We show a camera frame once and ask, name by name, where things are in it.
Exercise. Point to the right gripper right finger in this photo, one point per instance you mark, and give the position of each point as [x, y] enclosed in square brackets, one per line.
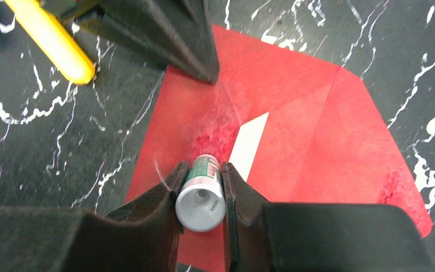
[260, 235]

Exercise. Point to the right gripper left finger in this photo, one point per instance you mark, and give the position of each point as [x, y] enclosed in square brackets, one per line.
[142, 235]

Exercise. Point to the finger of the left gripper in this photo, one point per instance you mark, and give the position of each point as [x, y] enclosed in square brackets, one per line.
[175, 33]

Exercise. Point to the green white glue stick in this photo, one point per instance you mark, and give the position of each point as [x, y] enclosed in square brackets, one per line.
[200, 205]

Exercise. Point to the beige letter paper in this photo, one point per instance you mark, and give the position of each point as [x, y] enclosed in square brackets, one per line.
[246, 144]

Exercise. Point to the red envelope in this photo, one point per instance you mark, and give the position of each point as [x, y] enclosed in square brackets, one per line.
[324, 139]

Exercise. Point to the yellow handled screwdriver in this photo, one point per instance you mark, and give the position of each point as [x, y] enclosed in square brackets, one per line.
[53, 39]

